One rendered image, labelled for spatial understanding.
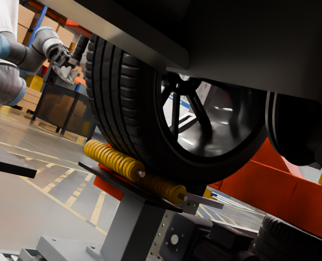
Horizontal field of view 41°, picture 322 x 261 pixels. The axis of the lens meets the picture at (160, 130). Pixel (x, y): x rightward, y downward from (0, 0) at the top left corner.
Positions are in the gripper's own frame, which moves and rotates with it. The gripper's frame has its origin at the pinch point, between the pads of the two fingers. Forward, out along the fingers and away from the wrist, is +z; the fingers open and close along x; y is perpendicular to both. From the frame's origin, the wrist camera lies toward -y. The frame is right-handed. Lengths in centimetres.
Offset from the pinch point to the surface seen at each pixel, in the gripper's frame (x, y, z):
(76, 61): -12.3, 13.6, 12.1
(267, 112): -11, 46, 80
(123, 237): -3, -9, 69
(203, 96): 27, 31, 33
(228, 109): 26, 34, 46
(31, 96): 520, -407, -813
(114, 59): -29, 31, 49
